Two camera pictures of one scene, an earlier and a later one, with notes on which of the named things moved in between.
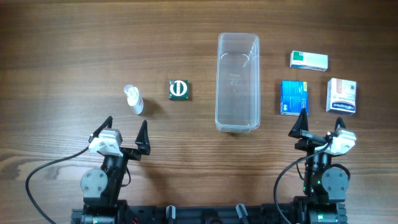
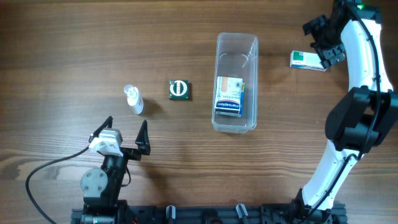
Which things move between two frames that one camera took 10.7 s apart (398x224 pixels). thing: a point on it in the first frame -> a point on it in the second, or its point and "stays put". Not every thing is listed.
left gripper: x=128 y=151 stays put
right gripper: x=315 y=137 -> x=327 y=48
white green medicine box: x=309 y=60 stays put
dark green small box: x=178 y=89 stays put
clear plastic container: x=238 y=83 stays put
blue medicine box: x=294 y=96 -> x=242 y=97
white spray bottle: x=134 y=100 stays put
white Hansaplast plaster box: x=341 y=96 -> x=229 y=96
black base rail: x=134 y=213 stays put
